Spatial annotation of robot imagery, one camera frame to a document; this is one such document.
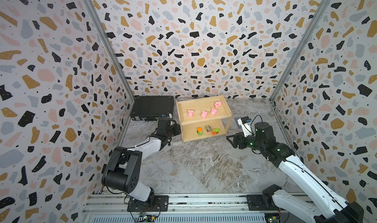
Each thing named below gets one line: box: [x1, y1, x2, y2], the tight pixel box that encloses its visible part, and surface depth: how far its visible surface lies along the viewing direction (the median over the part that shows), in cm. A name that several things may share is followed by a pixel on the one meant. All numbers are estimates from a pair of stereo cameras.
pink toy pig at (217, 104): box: [213, 101, 222, 108], surface depth 90 cm
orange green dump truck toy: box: [211, 128, 220, 136], surface depth 99 cm
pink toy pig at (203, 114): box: [200, 110, 208, 119], surface depth 85 cm
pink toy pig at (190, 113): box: [187, 109, 194, 118], surface depth 85 cm
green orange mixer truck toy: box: [196, 127, 203, 137], surface depth 99 cm
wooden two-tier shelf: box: [175, 94, 233, 143], surface depth 91 cm
